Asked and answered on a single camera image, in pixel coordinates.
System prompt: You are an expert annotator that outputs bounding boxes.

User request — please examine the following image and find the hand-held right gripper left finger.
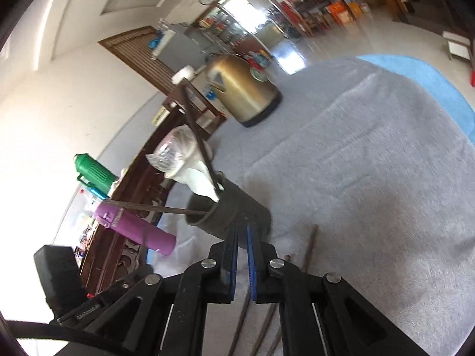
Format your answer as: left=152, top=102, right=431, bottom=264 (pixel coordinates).
left=83, top=224, right=240, bottom=356

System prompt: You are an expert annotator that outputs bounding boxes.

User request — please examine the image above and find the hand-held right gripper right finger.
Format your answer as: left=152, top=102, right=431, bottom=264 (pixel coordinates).
left=246, top=225, right=428, bottom=356

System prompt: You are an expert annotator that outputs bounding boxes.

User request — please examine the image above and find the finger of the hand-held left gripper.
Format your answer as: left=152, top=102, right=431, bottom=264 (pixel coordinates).
left=56, top=271, right=147, bottom=325

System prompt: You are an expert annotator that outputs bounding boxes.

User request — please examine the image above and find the dark grey utensil holder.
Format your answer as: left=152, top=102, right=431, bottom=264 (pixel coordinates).
left=184, top=172, right=274, bottom=252

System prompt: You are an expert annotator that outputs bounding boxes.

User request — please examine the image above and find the white plastic spoon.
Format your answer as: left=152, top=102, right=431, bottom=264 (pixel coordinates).
left=191, top=167, right=223, bottom=203

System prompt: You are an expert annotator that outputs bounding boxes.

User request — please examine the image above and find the carved wooden sideboard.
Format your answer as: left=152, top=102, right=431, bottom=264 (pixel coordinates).
left=79, top=93, right=223, bottom=299

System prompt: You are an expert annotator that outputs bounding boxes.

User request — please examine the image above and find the purple thermos bottle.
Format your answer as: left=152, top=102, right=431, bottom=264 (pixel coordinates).
left=93, top=202, right=176, bottom=257

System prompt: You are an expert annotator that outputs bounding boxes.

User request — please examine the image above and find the green thermos jug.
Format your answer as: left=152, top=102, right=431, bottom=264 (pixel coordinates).
left=74, top=153, right=120, bottom=197

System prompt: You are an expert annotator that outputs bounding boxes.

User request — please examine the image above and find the grey towel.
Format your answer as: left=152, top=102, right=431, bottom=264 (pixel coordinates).
left=148, top=57, right=475, bottom=356

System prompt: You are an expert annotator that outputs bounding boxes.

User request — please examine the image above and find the white bowl with plastic wrap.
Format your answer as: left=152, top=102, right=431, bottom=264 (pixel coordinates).
left=145, top=125, right=214, bottom=188

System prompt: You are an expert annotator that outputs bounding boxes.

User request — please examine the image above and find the wooden chair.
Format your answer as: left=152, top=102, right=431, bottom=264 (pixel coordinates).
left=162, top=82, right=228, bottom=135

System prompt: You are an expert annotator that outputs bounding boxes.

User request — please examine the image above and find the gold electric kettle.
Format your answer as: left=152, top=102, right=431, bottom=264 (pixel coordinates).
left=205, top=53, right=284, bottom=128

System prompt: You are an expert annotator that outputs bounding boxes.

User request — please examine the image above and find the white rice cooker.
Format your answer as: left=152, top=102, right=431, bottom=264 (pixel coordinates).
left=171, top=65, right=196, bottom=85

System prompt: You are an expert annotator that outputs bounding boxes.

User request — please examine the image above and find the grey refrigerator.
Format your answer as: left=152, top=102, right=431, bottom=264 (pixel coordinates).
left=149, top=22, right=225, bottom=79

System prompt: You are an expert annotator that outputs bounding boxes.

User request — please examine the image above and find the brown wooden door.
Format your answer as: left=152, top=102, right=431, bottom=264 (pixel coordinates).
left=97, top=26, right=179, bottom=98

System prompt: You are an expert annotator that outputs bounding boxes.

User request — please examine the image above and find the blue tablecloth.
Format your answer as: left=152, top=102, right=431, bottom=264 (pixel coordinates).
left=355, top=54, right=475, bottom=136

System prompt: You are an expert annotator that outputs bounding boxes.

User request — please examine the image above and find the wooden side table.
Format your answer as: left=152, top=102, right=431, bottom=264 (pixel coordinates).
left=281, top=0, right=346, bottom=38

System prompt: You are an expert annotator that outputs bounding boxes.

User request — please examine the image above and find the orange box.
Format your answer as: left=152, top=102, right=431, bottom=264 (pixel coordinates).
left=328, top=2, right=357, bottom=23

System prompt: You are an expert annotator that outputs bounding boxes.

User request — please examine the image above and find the small white stool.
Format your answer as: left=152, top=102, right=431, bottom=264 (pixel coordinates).
left=443, top=31, right=471, bottom=61

